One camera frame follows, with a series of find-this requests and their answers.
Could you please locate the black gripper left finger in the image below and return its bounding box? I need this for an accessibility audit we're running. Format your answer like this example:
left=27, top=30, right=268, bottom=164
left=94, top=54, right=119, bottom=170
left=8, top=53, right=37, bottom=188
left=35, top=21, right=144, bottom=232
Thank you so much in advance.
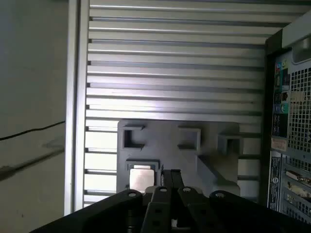
left=36, top=169, right=173, bottom=233

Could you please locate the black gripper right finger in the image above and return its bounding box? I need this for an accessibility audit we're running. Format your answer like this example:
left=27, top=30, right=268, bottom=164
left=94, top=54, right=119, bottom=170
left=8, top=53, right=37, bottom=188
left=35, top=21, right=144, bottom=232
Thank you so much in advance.
left=172, top=169, right=311, bottom=233

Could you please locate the silver square CPU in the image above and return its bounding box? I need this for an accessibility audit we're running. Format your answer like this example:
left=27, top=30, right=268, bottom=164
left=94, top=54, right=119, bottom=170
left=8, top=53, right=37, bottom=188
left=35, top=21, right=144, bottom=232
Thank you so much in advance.
left=130, top=166, right=155, bottom=191

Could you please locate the grey plastic parts rack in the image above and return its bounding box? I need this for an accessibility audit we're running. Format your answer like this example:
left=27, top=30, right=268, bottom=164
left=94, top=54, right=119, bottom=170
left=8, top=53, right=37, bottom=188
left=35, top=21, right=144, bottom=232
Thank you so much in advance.
left=117, top=119, right=241, bottom=202

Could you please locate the black open PC case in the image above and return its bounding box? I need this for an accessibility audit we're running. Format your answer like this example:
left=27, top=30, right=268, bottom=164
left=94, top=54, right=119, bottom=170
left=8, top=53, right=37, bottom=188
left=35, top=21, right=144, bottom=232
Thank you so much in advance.
left=258, top=7, right=311, bottom=228

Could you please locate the thin black floor cable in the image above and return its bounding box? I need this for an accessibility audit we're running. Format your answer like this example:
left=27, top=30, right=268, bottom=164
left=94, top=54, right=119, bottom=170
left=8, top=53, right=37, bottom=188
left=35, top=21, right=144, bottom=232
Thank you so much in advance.
left=0, top=120, right=67, bottom=141

